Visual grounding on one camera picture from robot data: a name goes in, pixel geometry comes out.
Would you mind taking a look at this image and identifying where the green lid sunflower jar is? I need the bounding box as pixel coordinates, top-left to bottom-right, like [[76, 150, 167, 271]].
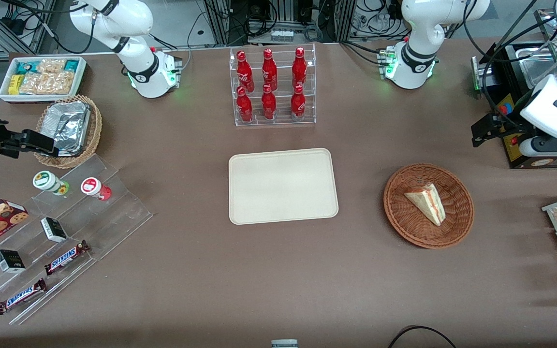
[[32, 170, 70, 196]]

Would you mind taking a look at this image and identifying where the beige plastic tray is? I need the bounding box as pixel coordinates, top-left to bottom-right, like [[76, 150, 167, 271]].
[[228, 147, 339, 226]]

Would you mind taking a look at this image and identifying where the small black box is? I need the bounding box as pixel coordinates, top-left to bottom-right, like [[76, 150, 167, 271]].
[[40, 217, 68, 243], [0, 249, 27, 275]]

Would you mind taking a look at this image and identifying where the triangle sandwich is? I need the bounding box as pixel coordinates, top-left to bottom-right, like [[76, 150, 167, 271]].
[[404, 182, 447, 227]]

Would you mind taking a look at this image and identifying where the small clear cracker bag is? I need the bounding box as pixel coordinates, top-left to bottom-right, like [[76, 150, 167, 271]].
[[36, 58, 68, 74]]

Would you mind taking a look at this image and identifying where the white rectangular bin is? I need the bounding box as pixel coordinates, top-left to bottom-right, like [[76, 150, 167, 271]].
[[0, 56, 88, 104]]

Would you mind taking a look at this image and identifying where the black countertop appliance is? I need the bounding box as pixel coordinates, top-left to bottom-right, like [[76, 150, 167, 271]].
[[470, 41, 557, 170]]

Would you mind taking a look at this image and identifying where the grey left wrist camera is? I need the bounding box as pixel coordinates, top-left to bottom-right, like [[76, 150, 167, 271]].
[[519, 137, 557, 158]]

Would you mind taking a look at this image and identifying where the brown round wicker basket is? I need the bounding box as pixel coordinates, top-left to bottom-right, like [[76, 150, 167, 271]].
[[383, 163, 475, 250]]

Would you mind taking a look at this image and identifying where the large clear cracker bag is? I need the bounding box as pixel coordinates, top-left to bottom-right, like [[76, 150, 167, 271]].
[[18, 71, 75, 96]]

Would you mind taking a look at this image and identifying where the red lid strawberry jar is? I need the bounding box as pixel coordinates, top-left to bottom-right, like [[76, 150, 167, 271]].
[[80, 177, 112, 202]]

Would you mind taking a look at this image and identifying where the clear acrylic stepped shelf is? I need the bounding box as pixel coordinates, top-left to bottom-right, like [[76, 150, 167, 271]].
[[0, 153, 154, 326]]

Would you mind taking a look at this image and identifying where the stainless steel pan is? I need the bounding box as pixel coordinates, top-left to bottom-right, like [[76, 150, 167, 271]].
[[520, 45, 557, 88]]

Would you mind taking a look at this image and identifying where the Snickers chocolate bar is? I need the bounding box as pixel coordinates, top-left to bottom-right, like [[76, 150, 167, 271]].
[[0, 278, 48, 316], [44, 240, 91, 276]]

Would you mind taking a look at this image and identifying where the clear acrylic bottle rack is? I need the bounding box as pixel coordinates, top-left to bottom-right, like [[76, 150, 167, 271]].
[[229, 43, 317, 128]]

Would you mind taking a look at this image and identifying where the red cola bottle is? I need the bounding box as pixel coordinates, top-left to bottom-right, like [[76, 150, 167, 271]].
[[290, 85, 307, 119], [236, 86, 254, 123], [292, 47, 308, 89], [261, 84, 278, 120], [236, 50, 255, 92], [262, 48, 279, 91]]

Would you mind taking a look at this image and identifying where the black cable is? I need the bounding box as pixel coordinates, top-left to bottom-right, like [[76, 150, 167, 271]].
[[387, 324, 458, 348]]

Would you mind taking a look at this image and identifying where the light tan wicker basket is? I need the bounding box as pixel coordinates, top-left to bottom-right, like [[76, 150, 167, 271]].
[[33, 95, 103, 169]]

